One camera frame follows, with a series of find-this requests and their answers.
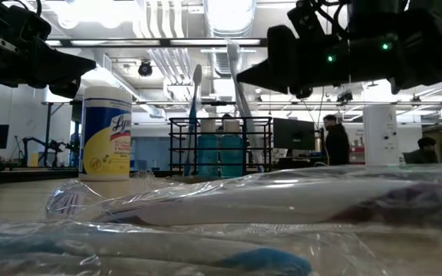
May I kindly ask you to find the white column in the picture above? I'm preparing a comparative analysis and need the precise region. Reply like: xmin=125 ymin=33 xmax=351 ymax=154
xmin=362 ymin=105 xmax=401 ymax=166

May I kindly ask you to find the blue mouthwash bottle white cap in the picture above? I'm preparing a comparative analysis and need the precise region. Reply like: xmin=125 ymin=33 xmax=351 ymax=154
xmin=196 ymin=118 xmax=221 ymax=179
xmin=219 ymin=119 xmax=244 ymax=179

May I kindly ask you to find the Lysol wipes canister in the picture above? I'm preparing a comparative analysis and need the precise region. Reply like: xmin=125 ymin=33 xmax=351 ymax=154
xmin=78 ymin=85 xmax=133 ymax=182

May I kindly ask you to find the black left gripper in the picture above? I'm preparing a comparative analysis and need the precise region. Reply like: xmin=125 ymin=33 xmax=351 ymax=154
xmin=0 ymin=0 xmax=97 ymax=99

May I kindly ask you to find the black wire caddy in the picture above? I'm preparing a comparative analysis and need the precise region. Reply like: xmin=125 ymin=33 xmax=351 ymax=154
xmin=168 ymin=117 xmax=274 ymax=178

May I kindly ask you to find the red shelving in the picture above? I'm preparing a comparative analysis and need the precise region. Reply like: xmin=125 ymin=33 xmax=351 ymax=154
xmin=350 ymin=145 xmax=366 ymax=164

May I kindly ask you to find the blue toothbrush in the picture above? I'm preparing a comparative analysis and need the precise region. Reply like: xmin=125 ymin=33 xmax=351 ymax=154
xmin=182 ymin=64 xmax=203 ymax=177
xmin=0 ymin=224 xmax=316 ymax=276

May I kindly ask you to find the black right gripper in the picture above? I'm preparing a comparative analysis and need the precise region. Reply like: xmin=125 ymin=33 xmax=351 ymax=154
xmin=237 ymin=24 xmax=351 ymax=99

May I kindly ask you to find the person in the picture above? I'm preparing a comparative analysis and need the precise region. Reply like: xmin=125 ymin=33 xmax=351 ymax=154
xmin=322 ymin=113 xmax=351 ymax=166
xmin=402 ymin=136 xmax=440 ymax=165

